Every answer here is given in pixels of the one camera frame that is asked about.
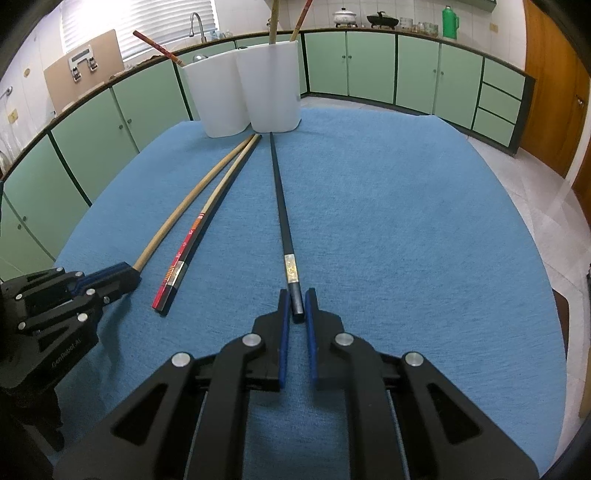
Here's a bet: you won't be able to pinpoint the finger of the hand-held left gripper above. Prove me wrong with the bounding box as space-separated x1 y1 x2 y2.
0 262 132 306
15 271 141 337

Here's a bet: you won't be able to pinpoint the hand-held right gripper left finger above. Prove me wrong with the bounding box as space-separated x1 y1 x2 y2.
53 288 293 480

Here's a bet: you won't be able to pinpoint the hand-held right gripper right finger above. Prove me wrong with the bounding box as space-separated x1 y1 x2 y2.
305 287 541 480

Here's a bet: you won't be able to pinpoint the red patterned bamboo chopstick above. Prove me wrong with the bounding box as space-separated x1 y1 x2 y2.
133 30 186 67
152 135 259 309
290 0 315 42

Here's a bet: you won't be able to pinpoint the black silver-banded chopstick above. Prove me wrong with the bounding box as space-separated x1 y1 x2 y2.
161 135 263 316
269 132 308 322

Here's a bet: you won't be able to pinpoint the white twin utensil holder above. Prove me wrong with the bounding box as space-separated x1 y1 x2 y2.
182 40 302 138

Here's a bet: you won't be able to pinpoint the blue table mat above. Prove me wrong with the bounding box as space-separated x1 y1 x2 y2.
54 107 570 480

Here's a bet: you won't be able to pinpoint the brown wooden board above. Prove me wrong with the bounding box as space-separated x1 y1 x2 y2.
44 29 124 114

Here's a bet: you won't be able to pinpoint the white window blind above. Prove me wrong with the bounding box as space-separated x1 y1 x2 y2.
60 0 218 54

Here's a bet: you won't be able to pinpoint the green base cabinets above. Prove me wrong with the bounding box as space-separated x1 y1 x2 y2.
0 28 536 282

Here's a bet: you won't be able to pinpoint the black wok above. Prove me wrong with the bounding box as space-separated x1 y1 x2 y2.
367 11 400 30

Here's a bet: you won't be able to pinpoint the green thermos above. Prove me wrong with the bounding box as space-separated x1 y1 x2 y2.
442 6 461 40

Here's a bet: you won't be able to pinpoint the brown wooden door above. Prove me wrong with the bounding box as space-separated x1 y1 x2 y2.
522 0 591 178

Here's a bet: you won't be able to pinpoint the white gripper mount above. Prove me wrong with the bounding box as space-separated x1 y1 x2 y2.
68 46 98 82

